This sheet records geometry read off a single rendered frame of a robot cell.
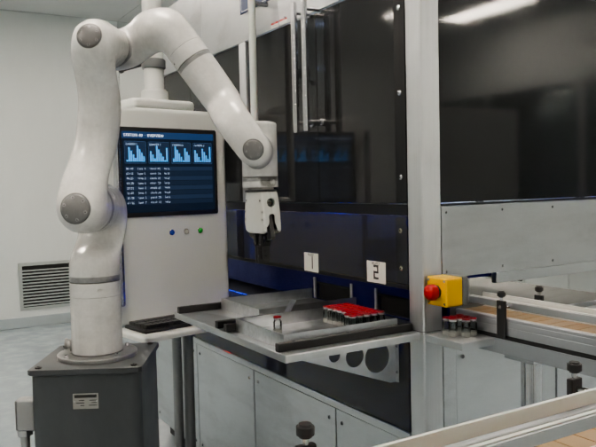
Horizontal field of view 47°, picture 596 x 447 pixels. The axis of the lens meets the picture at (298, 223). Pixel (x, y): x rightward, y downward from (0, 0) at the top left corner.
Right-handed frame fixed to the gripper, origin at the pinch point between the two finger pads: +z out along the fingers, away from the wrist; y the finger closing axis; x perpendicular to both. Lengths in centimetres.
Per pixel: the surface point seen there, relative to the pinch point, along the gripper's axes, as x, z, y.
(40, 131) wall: -65, -75, 543
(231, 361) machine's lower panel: -41, 53, 103
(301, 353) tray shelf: -3.3, 22.4, -10.9
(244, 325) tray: -2.2, 19.9, 14.8
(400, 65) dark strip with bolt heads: -40, -47, -5
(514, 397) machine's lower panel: -72, 45, -13
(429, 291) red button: -35.4, 10.3, -19.5
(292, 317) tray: -19.5, 20.3, 19.1
